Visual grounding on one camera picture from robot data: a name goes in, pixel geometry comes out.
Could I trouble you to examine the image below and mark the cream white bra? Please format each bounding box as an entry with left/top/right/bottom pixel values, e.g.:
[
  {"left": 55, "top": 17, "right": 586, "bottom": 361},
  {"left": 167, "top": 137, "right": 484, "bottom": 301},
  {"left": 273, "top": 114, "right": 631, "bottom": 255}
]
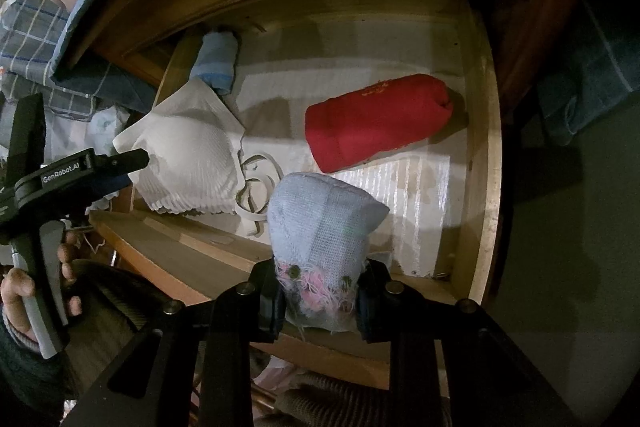
[{"left": 113, "top": 79, "right": 282, "bottom": 236}]

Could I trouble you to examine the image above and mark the person's left hand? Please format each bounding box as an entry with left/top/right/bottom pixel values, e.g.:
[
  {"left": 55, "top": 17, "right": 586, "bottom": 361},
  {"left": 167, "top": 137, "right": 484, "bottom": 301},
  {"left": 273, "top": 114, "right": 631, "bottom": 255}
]
[{"left": 1, "top": 231, "right": 79, "bottom": 343}]

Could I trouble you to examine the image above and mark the grey plaid blanket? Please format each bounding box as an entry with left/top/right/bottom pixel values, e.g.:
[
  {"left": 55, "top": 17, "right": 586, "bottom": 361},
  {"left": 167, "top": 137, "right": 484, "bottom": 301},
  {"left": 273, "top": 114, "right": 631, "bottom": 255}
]
[{"left": 1, "top": 0, "right": 155, "bottom": 121}]

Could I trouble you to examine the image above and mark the wooden drawer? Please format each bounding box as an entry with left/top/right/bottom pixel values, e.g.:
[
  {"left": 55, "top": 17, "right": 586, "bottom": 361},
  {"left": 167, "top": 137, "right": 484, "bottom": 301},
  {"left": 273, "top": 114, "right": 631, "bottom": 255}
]
[{"left": 90, "top": 0, "right": 502, "bottom": 387}]

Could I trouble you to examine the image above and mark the floral lace underwear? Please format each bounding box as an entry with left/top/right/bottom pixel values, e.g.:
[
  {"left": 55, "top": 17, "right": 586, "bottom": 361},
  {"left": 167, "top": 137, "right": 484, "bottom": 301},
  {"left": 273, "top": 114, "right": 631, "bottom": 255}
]
[{"left": 267, "top": 172, "right": 390, "bottom": 333}]

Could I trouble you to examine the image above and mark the light blue rolled sock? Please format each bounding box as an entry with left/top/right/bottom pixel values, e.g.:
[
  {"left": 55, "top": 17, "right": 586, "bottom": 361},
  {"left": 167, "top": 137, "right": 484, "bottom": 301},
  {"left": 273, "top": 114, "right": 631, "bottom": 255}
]
[{"left": 190, "top": 31, "right": 240, "bottom": 95}]

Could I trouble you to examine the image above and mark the white floral sheet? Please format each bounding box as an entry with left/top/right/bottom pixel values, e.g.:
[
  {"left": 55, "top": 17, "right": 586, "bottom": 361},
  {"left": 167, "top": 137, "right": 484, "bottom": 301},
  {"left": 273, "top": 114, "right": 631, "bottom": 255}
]
[{"left": 44, "top": 105, "right": 130, "bottom": 164}]

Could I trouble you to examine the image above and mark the red rolled underwear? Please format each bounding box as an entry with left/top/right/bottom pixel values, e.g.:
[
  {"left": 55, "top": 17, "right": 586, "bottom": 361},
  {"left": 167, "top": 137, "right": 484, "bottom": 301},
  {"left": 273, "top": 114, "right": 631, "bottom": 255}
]
[{"left": 305, "top": 74, "right": 454, "bottom": 173}]

